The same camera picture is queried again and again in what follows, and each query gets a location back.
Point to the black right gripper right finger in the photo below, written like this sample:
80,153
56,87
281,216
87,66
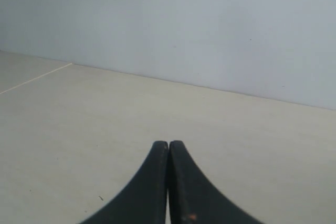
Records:
193,198

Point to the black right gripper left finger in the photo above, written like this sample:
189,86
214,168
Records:
143,199

